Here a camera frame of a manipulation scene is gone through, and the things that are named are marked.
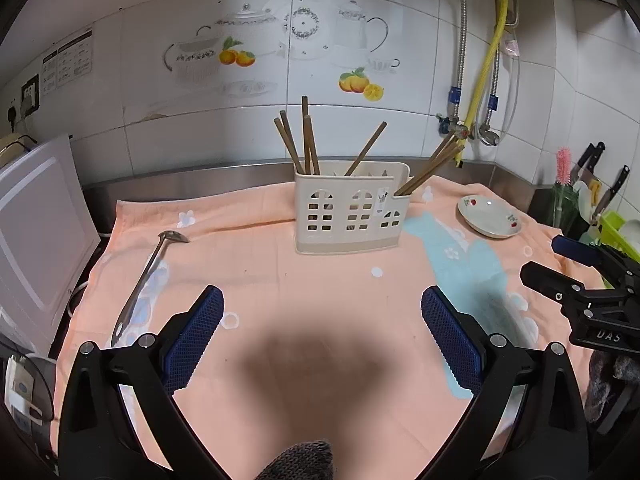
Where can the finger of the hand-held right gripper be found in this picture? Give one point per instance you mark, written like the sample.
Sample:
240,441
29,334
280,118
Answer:
575,250
545,280

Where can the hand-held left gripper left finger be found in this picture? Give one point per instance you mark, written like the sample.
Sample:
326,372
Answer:
195,337

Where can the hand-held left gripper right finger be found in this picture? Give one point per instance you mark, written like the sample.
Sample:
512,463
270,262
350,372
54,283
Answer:
450,342

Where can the brown wooden chopstick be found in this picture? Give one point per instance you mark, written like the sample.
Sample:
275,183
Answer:
440,155
313,150
289,132
367,146
445,162
287,145
430,155
304,110

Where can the cream plastic utensil holder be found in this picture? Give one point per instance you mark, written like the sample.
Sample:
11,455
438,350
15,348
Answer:
330,182

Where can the person's right forearm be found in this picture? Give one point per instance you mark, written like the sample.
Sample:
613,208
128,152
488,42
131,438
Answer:
612,385

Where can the person's left forearm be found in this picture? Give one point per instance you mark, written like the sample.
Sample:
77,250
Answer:
300,462

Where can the green plastic dish rack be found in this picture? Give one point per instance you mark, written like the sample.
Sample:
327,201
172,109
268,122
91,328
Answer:
620,227

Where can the yellow plastic utensil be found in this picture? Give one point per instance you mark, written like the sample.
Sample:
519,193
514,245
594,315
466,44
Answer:
594,191

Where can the white floral dish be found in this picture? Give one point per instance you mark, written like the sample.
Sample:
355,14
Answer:
487,217

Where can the pink bottle brush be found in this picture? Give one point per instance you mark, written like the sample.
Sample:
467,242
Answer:
563,165

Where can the peach printed towel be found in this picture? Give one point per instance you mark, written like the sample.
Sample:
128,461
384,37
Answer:
250,270

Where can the metal pipe valve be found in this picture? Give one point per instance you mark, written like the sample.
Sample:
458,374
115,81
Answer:
489,135

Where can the white plastic device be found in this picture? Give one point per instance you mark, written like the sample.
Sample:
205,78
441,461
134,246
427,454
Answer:
20,390

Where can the white microwave oven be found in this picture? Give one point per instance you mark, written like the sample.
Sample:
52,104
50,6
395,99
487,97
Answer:
40,240

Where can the pink paper tag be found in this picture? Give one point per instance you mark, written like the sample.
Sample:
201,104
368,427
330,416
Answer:
511,47

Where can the cream kitchen appliance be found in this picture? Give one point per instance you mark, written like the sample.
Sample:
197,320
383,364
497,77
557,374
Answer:
12,147

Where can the black wall socket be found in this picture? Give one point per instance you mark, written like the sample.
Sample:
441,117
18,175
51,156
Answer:
30,94

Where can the white wall label sticker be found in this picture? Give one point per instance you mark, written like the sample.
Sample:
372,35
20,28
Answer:
67,62

